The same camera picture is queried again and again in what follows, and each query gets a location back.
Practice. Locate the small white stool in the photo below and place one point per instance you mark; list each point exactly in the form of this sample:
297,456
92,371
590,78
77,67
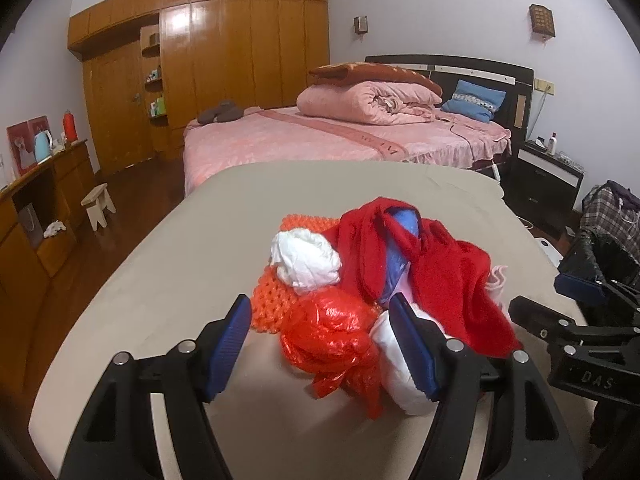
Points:
95,203

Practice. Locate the bed with pink sheet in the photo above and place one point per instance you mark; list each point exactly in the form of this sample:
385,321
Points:
450,140

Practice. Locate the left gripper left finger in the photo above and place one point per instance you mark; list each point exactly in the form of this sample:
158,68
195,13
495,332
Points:
114,437

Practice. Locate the red cloth garment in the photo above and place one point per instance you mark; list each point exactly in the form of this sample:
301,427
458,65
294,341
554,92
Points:
447,277

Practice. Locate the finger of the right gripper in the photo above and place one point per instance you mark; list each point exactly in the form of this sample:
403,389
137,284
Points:
594,292
545,323

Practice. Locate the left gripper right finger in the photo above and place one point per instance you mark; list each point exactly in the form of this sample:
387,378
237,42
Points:
526,436

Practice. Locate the wooden wall lamp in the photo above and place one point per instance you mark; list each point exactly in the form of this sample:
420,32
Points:
542,21

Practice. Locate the red plastic bag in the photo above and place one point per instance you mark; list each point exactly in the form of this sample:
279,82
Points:
327,334

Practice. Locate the plaid cloth covered chair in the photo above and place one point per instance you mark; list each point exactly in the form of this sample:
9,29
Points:
613,210

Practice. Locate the small wall lamp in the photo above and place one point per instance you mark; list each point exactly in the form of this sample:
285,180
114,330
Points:
361,25

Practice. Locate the black bed headboard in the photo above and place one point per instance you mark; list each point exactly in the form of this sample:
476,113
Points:
448,70

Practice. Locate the white lotion bottle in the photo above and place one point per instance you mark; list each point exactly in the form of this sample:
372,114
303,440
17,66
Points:
551,145

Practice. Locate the wooden wardrobe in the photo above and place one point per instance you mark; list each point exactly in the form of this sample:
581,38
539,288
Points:
151,66

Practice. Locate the orange bubble wrap sheet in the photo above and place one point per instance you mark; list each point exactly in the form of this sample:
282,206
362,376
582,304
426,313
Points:
271,298

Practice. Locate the red thermos bottle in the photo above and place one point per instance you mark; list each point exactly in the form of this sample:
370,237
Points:
69,127

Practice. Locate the blue plastic bag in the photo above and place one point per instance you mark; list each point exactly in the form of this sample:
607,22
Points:
396,262

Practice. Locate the blue pillow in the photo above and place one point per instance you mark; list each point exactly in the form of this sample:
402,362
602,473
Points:
474,101

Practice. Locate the white bathroom scale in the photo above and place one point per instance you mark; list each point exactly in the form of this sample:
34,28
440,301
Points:
550,251

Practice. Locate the light blue kettle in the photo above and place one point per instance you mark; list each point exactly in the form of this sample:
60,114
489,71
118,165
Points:
43,146

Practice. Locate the brown neck pillow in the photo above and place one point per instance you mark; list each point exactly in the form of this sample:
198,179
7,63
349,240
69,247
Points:
225,111

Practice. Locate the wall power outlet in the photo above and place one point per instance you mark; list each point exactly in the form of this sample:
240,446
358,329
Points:
543,86

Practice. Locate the red framed picture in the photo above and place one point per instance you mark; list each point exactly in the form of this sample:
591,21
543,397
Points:
21,138

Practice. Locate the white paper ball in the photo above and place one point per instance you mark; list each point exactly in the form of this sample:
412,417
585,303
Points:
396,377
304,260

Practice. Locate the black lined trash bin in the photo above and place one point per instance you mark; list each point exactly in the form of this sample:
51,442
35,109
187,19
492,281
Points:
597,256

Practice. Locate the pink cloth piece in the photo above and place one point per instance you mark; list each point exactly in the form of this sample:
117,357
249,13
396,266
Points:
495,284

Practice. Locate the black white nightstand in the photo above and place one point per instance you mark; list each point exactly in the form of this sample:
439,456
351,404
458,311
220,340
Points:
541,188

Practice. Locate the brown patterned blanket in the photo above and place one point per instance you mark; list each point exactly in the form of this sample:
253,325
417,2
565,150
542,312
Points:
348,74

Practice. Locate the wooden sideboard cabinet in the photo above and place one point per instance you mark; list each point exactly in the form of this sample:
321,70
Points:
40,213

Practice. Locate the folded pink quilt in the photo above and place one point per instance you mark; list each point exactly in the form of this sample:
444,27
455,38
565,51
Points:
376,103

